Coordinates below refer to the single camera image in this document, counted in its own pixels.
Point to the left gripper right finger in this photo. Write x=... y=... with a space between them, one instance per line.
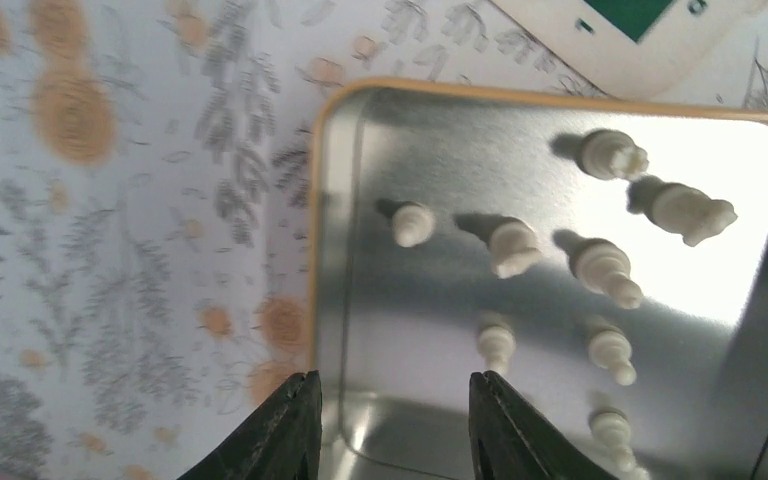
x=511 y=439

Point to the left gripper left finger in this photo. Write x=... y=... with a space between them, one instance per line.
x=280 y=440

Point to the green white chess board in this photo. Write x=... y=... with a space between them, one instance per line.
x=631 y=49

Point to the white pawn in tray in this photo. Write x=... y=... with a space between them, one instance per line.
x=611 y=350
x=612 y=430
x=412 y=224
x=496 y=344

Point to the white bishop in tray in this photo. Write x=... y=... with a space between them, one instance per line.
x=513 y=248
x=603 y=268

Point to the yellow rimmed metal tray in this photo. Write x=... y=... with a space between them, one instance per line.
x=397 y=327

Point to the white knight in tray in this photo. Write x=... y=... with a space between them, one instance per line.
x=690 y=213

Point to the white rook in tray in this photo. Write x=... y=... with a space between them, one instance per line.
x=611 y=154

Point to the floral table cloth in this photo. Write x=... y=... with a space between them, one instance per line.
x=156 y=188

